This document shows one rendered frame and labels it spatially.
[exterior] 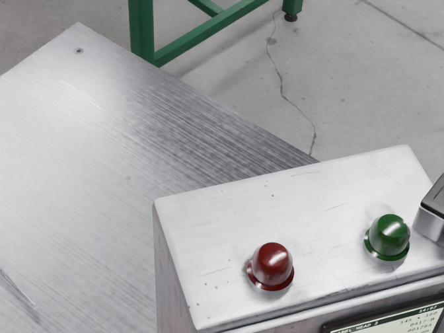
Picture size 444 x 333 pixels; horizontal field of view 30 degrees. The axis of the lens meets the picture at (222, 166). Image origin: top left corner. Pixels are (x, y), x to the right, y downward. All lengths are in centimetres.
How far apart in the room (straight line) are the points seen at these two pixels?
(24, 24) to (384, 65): 122
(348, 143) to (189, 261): 210
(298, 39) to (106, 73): 144
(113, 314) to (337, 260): 75
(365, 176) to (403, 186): 2
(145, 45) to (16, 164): 106
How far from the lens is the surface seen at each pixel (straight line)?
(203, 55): 277
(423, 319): 51
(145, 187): 132
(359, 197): 50
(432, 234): 49
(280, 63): 277
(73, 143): 140
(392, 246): 47
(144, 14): 230
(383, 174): 52
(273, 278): 44
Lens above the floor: 186
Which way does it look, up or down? 50 degrees down
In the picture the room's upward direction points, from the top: 4 degrees clockwise
